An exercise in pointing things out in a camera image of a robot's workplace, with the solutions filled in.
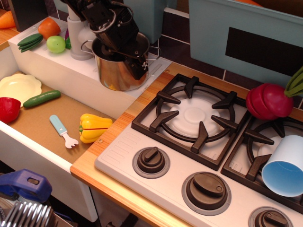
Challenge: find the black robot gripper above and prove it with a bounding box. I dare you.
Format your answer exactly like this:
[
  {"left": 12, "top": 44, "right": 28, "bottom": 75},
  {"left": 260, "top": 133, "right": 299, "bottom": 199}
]
[{"left": 65, "top": 0, "right": 148, "bottom": 80}]

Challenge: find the stainless steel pot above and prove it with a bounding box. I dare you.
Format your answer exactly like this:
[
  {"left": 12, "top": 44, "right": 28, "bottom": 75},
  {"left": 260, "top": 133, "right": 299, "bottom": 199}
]
[{"left": 89, "top": 32, "right": 161, "bottom": 91}]

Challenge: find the small left stove knob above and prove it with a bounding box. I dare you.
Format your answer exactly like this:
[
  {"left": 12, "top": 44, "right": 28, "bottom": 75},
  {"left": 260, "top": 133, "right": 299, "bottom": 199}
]
[{"left": 132, "top": 147, "right": 170, "bottom": 179}]

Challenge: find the grey toy stove top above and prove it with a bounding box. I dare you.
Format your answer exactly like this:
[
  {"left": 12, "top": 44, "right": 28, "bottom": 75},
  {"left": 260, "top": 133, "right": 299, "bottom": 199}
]
[{"left": 94, "top": 73, "right": 303, "bottom": 227}]

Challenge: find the large middle stove knob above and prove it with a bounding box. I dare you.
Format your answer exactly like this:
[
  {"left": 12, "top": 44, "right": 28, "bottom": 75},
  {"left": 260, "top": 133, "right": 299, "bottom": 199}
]
[{"left": 181, "top": 172, "right": 232, "bottom": 216}]

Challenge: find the right stove knob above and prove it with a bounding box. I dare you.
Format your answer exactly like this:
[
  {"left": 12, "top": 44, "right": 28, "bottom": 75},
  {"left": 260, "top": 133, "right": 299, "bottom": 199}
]
[{"left": 248, "top": 207, "right": 293, "bottom": 227}]

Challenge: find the grey toy faucet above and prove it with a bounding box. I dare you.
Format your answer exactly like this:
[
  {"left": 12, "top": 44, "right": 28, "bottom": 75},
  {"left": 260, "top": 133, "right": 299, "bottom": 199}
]
[{"left": 67, "top": 6, "right": 95, "bottom": 61}]

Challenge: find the purple toy eggplant piece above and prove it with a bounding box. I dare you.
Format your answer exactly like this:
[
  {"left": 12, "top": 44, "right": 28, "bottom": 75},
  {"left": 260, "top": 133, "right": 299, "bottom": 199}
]
[{"left": 65, "top": 29, "right": 71, "bottom": 50}]

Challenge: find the green toy apple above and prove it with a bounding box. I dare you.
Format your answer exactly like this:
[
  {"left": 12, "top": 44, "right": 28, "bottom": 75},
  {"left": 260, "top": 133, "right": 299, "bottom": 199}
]
[{"left": 46, "top": 35, "right": 66, "bottom": 53}]

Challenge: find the yellow toy bell pepper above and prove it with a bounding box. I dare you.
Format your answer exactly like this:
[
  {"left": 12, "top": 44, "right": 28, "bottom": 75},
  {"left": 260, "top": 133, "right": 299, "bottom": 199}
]
[{"left": 79, "top": 113, "right": 113, "bottom": 144}]

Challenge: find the orange toy vegetable piece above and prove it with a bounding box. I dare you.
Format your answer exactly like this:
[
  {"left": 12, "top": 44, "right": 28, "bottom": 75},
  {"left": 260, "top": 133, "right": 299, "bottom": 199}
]
[{"left": 38, "top": 17, "right": 61, "bottom": 40}]

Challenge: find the green toy cucumber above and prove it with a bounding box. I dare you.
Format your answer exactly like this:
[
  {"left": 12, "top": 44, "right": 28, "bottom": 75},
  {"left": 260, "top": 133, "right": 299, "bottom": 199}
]
[{"left": 23, "top": 90, "right": 61, "bottom": 108}]

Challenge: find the white toy sink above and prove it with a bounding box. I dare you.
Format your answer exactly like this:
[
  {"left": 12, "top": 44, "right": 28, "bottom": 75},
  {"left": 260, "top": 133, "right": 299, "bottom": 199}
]
[{"left": 0, "top": 25, "right": 170, "bottom": 222}]

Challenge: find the left black burner grate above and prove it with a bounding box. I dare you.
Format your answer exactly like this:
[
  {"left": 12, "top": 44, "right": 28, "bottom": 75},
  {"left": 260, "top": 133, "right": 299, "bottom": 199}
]
[{"left": 132, "top": 74, "right": 250, "bottom": 170}]

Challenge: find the black burner grate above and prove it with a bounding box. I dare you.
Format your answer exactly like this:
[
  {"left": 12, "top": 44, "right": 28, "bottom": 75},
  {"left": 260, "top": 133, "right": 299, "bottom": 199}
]
[
  {"left": 221, "top": 117, "right": 303, "bottom": 214},
  {"left": 132, "top": 74, "right": 250, "bottom": 170}
]

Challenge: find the cream scalloped toy plate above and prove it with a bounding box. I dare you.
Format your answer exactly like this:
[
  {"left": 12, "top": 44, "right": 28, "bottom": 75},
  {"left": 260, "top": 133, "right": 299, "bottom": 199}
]
[{"left": 0, "top": 73, "right": 42, "bottom": 107}]

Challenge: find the orange toy carrot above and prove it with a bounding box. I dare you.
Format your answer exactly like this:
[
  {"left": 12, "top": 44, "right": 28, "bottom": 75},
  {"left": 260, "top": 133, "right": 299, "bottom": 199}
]
[{"left": 0, "top": 11, "right": 16, "bottom": 29}]

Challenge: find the red toy pepper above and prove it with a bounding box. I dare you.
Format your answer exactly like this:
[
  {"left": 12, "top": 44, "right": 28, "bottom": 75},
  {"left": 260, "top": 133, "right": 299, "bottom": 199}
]
[{"left": 0, "top": 97, "right": 21, "bottom": 123}]

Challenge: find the teal toy microwave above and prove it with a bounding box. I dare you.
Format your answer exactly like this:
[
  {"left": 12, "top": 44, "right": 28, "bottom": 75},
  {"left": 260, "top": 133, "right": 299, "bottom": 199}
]
[{"left": 189, "top": 0, "right": 303, "bottom": 86}]

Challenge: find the red toy radish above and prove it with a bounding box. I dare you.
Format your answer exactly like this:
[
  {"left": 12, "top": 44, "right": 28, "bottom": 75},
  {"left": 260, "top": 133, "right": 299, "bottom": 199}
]
[{"left": 246, "top": 68, "right": 303, "bottom": 120}]

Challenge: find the blue clamp tool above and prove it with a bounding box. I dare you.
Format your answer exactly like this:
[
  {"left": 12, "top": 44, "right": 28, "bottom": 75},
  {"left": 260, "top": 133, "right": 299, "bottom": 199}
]
[{"left": 0, "top": 169, "right": 53, "bottom": 203}]

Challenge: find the right black burner grate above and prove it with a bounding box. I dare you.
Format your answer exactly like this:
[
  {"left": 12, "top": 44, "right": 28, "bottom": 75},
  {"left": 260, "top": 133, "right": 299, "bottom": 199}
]
[{"left": 221, "top": 117, "right": 303, "bottom": 214}]

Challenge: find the light blue plastic cup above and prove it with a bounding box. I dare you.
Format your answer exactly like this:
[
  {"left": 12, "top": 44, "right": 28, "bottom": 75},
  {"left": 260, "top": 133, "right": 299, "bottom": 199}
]
[{"left": 261, "top": 135, "right": 303, "bottom": 197}]

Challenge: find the blue handled toy fork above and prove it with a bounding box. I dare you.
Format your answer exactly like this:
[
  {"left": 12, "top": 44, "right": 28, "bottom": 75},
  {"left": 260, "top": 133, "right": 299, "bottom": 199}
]
[{"left": 49, "top": 115, "right": 79, "bottom": 149}]

